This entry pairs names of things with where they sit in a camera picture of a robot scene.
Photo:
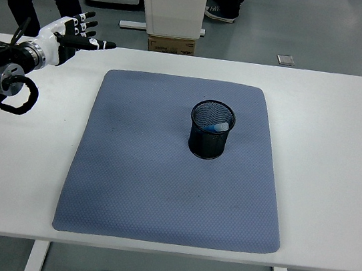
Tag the blue-grey textured mat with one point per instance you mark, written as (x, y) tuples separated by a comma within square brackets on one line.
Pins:
[(166, 194)]

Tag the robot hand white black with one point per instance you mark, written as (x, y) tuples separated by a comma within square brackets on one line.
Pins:
[(50, 43)]

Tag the brown cardboard box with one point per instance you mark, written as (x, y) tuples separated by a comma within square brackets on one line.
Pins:
[(171, 45)]

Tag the blue marker with clear cap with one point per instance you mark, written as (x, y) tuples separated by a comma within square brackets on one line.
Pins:
[(219, 127)]

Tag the metal floor socket plate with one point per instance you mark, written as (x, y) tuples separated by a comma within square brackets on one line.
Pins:
[(285, 60)]

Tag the black mesh pen holder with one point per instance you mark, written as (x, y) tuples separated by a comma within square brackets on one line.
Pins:
[(206, 147)]

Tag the person with blue sneakers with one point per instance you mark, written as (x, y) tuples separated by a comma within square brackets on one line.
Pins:
[(228, 0)]

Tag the grey floor foot bar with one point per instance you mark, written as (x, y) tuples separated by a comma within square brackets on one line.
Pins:
[(132, 25)]

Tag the white cabinet column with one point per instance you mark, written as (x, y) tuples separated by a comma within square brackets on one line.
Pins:
[(175, 6)]

